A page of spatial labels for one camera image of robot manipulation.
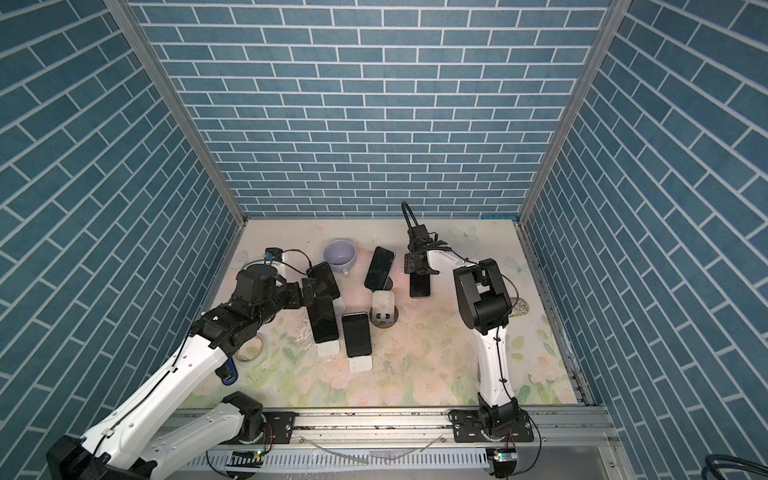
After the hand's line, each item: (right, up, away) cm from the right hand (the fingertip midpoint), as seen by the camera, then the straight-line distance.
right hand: (417, 263), depth 106 cm
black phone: (-18, -17, -28) cm, 37 cm away
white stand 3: (-18, -27, -22) cm, 39 cm away
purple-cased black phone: (+1, -8, -2) cm, 8 cm away
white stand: (-26, -13, -13) cm, 31 cm away
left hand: (-32, -3, -29) cm, 43 cm away
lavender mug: (-27, +3, -1) cm, 27 cm away
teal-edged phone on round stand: (-13, -2, -10) cm, 17 cm away
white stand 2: (-27, -24, -20) cm, 41 cm away
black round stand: (-10, -6, -10) cm, 16 cm away
